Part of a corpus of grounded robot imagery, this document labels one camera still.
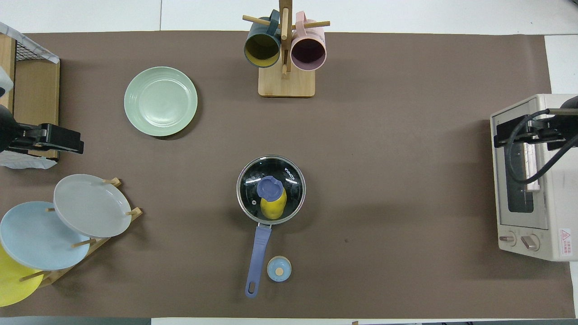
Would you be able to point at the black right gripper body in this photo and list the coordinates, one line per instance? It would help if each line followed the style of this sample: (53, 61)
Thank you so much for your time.
(542, 131)

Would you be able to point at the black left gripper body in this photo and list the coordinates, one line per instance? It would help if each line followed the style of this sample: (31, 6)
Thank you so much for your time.
(38, 141)

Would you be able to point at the glass lid with blue knob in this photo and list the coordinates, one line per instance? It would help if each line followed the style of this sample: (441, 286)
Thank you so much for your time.
(270, 187)

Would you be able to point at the yellow lemon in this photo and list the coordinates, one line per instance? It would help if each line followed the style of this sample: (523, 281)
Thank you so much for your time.
(273, 208)

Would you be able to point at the grey plate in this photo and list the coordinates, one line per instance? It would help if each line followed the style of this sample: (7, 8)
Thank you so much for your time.
(92, 205)

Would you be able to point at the light blue plate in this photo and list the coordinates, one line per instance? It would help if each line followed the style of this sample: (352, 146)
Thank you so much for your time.
(38, 237)

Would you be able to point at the green plate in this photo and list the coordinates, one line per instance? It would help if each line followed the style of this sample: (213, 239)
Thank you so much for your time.
(160, 101)

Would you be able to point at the wooden plate rack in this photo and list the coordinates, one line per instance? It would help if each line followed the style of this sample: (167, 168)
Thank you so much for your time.
(54, 275)

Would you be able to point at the yellow plate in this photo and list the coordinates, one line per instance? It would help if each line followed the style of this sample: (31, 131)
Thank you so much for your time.
(13, 282)

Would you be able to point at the white marble-patterned sheet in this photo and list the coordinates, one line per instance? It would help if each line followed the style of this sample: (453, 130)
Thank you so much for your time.
(22, 161)
(27, 39)

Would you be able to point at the wooden shelf boards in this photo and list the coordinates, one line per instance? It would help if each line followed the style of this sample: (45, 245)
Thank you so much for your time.
(38, 104)

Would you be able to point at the cream toaster oven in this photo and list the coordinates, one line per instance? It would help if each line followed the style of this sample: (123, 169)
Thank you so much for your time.
(557, 198)

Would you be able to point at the brown table mat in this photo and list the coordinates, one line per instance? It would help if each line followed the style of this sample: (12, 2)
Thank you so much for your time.
(384, 180)

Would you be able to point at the pink mug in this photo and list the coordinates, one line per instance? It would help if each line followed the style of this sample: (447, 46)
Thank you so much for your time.
(308, 53)

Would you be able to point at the dark teal mug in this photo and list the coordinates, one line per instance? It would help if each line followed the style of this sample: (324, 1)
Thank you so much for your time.
(262, 49)

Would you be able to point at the wooden mug tree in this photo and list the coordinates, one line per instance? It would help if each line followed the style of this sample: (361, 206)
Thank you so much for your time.
(286, 83)

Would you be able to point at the dark blue saucepan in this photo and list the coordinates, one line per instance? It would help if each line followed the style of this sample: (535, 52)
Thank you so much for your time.
(259, 253)

